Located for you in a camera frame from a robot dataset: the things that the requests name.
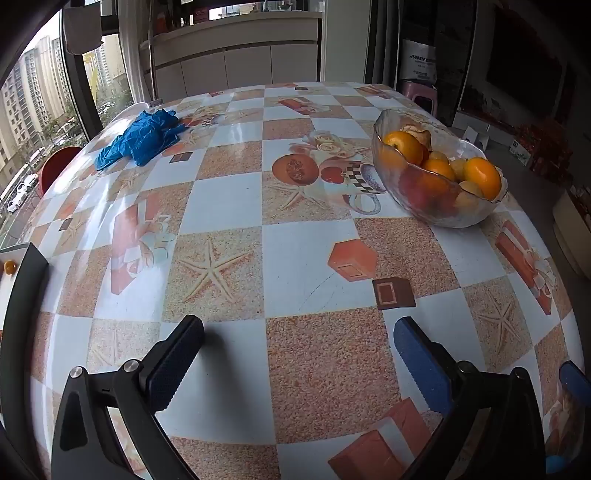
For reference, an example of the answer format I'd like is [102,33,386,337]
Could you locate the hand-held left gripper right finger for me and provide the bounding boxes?
[394,316,548,480]

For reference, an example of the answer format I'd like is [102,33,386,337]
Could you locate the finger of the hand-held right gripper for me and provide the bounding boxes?
[558,361,591,409]

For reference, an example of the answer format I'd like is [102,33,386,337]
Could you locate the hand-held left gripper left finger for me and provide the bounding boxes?
[51,315,205,480]

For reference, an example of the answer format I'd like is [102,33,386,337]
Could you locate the white foam tray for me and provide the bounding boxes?
[0,242,49,342]

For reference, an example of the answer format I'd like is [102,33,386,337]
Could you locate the cream plastic tub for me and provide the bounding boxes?
[551,189,591,278]

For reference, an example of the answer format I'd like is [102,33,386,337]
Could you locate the clear glass bowl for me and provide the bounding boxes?
[372,108,510,229]

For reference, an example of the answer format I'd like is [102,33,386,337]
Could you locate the checkered printed tablecloth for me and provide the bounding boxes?
[18,82,585,480]

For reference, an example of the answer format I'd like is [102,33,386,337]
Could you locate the red apple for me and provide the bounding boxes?
[399,166,455,210]

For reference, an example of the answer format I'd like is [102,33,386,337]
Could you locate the smooth orange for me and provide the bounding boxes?
[463,157,502,199]
[383,130,424,167]
[422,158,458,182]

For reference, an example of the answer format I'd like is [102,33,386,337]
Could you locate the white step stool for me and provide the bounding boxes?
[462,126,491,151]

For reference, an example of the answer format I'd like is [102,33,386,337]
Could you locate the white printed carton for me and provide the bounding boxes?
[509,140,534,168]

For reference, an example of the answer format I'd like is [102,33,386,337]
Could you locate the red gift box pile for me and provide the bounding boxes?
[512,122,573,185]

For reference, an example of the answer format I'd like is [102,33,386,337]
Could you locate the blue disposable gloves pile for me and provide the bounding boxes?
[95,109,185,171]

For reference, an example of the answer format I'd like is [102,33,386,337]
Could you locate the red plastic chair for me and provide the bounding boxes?
[39,146,84,197]

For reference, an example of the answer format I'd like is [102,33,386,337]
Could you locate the pink plastic stool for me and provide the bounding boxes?
[399,79,439,116]

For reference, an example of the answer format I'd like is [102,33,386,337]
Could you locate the white printed bag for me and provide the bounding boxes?
[399,39,438,86]

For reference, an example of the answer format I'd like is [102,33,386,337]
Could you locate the dark television screen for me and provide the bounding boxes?
[485,18,568,121]

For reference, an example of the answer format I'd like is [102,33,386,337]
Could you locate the white kitchen cabinet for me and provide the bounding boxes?
[139,10,324,103]

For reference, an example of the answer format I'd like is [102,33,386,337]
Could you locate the grey hanging cloth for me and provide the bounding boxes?
[62,4,106,55]

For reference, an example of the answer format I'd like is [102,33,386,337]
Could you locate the metal mop handle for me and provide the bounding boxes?
[145,0,158,103]

